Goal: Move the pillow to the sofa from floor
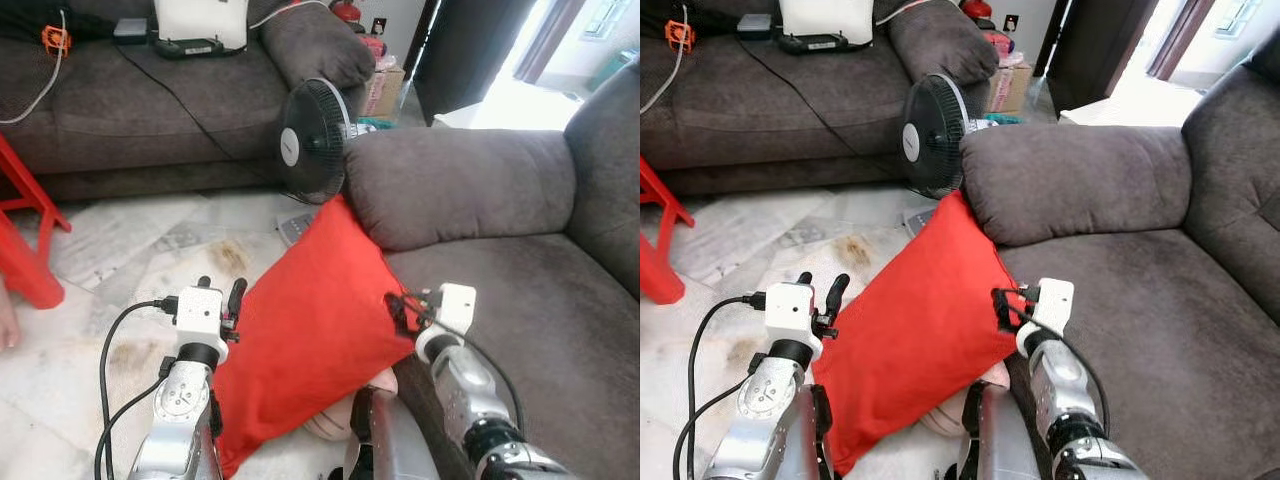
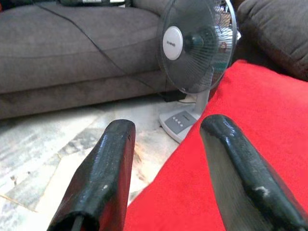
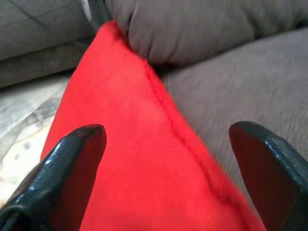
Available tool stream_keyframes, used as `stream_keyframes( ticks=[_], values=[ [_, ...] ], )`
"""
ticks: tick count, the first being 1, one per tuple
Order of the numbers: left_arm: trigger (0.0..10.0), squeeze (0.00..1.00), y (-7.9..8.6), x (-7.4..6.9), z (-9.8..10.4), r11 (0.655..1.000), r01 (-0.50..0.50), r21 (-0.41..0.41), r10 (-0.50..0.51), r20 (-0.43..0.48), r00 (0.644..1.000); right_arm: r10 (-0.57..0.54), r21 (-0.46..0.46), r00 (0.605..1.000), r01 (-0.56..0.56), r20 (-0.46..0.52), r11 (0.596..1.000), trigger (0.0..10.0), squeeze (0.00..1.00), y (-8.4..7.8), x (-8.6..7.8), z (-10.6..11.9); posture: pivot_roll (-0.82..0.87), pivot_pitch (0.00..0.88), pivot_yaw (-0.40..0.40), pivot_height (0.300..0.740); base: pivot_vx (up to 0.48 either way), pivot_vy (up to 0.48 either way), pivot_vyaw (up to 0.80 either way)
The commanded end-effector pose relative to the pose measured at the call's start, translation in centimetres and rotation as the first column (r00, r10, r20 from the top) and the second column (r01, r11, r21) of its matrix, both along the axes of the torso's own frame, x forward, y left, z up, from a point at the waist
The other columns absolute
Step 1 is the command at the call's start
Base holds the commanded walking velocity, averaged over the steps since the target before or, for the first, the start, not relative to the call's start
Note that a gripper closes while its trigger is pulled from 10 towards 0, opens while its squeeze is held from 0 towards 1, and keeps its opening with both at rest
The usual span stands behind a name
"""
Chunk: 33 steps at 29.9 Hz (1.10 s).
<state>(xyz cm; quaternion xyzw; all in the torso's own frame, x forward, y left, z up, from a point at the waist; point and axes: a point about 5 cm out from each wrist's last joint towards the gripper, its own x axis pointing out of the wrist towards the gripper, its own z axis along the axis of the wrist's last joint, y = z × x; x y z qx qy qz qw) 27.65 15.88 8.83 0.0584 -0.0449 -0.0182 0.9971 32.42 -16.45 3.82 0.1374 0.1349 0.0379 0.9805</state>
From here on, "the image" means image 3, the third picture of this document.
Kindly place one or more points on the black floor fan grey base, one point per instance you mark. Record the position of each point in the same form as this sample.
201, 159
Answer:
98, 12

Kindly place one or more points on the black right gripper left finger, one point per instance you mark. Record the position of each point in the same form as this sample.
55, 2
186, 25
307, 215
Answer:
55, 183

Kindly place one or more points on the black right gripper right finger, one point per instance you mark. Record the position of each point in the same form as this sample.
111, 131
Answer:
276, 183

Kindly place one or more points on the brown two-seat fabric sofa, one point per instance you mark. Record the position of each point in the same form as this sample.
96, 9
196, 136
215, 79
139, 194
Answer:
216, 36

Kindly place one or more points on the red fabric pillow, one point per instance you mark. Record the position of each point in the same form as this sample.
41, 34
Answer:
134, 120

